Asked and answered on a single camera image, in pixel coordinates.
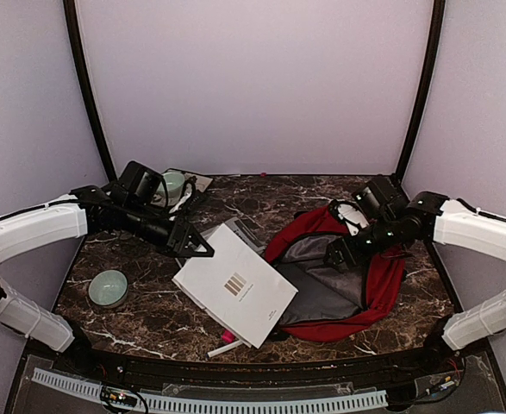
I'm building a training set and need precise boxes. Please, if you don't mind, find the white notebook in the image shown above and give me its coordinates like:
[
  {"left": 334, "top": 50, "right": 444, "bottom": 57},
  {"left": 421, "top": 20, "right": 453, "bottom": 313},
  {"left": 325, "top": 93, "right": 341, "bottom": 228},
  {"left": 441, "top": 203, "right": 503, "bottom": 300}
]
[{"left": 172, "top": 224, "right": 297, "bottom": 348}]

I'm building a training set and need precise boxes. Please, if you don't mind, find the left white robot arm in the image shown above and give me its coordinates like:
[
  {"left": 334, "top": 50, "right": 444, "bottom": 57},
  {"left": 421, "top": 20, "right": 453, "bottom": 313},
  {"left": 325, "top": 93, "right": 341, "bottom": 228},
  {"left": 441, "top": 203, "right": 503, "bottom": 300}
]
[{"left": 0, "top": 184, "right": 215, "bottom": 376}]

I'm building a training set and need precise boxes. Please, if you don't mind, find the black pink highlighter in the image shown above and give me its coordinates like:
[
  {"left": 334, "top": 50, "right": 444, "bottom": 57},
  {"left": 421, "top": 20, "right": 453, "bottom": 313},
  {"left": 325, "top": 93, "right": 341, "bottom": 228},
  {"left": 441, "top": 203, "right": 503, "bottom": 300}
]
[{"left": 222, "top": 330, "right": 234, "bottom": 343}]

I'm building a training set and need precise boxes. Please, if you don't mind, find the right black frame post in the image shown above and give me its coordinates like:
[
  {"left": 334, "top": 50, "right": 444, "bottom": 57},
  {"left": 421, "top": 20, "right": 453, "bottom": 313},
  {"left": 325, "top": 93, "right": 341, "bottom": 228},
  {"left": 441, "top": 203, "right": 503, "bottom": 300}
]
[{"left": 393, "top": 0, "right": 446, "bottom": 185}]

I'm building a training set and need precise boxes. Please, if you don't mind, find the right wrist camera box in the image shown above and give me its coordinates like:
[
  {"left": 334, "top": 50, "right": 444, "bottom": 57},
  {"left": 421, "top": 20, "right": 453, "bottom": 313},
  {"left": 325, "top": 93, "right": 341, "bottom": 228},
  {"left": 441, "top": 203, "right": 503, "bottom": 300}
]
[{"left": 353, "top": 175, "right": 409, "bottom": 221}]

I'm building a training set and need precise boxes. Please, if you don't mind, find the floral square plate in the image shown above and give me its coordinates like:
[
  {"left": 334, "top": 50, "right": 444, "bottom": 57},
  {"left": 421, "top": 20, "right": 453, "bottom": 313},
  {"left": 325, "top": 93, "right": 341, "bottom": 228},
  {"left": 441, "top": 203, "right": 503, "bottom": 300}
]
[{"left": 152, "top": 168, "right": 213, "bottom": 207}]

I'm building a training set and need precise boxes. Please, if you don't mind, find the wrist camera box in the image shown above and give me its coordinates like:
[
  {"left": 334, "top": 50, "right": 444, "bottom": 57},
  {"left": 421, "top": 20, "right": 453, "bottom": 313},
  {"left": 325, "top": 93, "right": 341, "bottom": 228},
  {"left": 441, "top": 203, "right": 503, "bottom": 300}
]
[
  {"left": 353, "top": 175, "right": 409, "bottom": 221},
  {"left": 118, "top": 160, "right": 161, "bottom": 204}
]

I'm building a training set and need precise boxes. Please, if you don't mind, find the white slotted cable duct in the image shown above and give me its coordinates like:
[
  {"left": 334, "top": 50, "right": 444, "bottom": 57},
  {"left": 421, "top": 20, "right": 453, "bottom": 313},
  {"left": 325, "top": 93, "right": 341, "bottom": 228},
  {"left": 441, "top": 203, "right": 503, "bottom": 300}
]
[{"left": 31, "top": 368, "right": 388, "bottom": 413}]

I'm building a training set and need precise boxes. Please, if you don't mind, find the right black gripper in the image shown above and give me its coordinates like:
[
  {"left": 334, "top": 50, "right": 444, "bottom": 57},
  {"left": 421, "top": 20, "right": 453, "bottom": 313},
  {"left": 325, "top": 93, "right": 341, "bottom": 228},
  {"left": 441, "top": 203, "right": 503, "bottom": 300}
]
[{"left": 324, "top": 216, "right": 401, "bottom": 273}]

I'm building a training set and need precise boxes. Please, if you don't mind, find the grey interior magazine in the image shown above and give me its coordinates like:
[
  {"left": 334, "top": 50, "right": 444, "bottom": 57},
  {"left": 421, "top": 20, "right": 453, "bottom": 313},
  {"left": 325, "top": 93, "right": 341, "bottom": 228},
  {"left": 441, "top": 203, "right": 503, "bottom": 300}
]
[{"left": 225, "top": 217, "right": 265, "bottom": 254}]

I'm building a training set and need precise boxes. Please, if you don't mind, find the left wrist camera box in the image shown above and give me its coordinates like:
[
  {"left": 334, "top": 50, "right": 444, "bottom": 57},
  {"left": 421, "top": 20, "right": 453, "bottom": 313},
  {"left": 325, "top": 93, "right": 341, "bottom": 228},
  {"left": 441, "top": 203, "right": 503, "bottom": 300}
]
[{"left": 118, "top": 160, "right": 161, "bottom": 204}]

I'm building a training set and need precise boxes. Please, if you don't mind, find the left black frame post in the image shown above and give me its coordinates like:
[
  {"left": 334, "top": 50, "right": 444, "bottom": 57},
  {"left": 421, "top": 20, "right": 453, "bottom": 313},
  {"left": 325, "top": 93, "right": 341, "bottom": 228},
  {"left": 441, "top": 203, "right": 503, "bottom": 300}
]
[{"left": 63, "top": 0, "right": 116, "bottom": 181}]

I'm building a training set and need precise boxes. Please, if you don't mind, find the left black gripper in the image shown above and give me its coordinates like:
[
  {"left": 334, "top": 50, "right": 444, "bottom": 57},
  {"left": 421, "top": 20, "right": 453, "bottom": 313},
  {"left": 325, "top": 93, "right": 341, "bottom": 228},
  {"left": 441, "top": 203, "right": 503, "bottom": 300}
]
[{"left": 122, "top": 200, "right": 214, "bottom": 258}]

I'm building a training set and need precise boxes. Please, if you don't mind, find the black frame post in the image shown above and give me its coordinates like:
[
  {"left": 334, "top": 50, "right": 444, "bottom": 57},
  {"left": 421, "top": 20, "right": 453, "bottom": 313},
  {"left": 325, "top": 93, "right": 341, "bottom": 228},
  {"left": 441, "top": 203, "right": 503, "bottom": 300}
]
[
  {"left": 63, "top": 0, "right": 116, "bottom": 181},
  {"left": 393, "top": 0, "right": 446, "bottom": 185}
]

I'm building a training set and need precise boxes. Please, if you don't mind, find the red student backpack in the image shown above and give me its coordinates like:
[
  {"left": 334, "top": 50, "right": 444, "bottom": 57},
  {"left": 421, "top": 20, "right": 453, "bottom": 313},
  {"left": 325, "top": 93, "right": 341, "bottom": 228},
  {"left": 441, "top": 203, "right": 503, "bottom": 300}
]
[{"left": 264, "top": 201, "right": 405, "bottom": 342}]

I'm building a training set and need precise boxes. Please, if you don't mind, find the black front table rail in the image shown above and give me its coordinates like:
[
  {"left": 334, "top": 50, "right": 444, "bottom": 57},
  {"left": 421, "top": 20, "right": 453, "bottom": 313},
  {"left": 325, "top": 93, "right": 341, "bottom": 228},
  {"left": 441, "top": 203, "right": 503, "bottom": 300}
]
[{"left": 23, "top": 336, "right": 490, "bottom": 389}]

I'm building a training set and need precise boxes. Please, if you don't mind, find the light green bowl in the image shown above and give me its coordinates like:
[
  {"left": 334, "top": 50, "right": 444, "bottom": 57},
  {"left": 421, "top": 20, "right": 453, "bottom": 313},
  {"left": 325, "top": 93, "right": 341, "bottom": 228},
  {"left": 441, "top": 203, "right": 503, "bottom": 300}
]
[
  {"left": 155, "top": 171, "right": 185, "bottom": 200},
  {"left": 88, "top": 270, "right": 128, "bottom": 309}
]

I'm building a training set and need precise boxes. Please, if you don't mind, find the purple capped white marker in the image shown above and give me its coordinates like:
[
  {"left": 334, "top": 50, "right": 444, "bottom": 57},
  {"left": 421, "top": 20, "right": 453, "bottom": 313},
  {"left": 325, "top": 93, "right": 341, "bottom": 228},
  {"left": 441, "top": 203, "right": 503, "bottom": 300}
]
[{"left": 207, "top": 340, "right": 242, "bottom": 358}]

